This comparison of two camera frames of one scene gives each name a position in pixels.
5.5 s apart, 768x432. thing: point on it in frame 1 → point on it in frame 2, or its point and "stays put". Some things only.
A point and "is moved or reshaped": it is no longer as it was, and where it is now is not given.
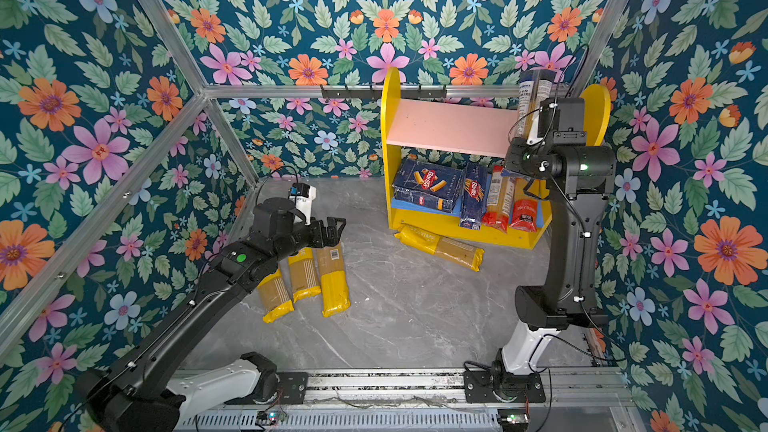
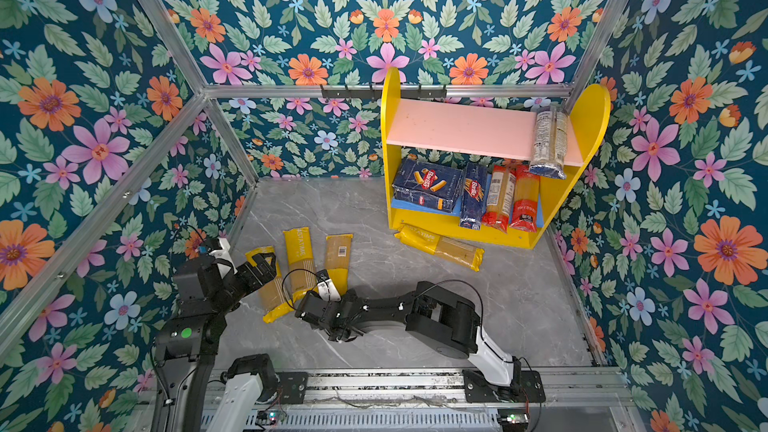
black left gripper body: x=301 y=235 → x=234 y=287
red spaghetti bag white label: x=500 y=199 stays put
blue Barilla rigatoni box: x=427 y=185 stays put
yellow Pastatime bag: x=452 y=250 stays put
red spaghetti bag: x=525 y=208 stays put
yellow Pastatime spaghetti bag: x=303 y=275 stays put
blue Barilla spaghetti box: x=476 y=194 stays put
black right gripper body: x=524 y=158 → x=345 y=300
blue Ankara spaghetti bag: x=534 y=85 is moved or reshaped
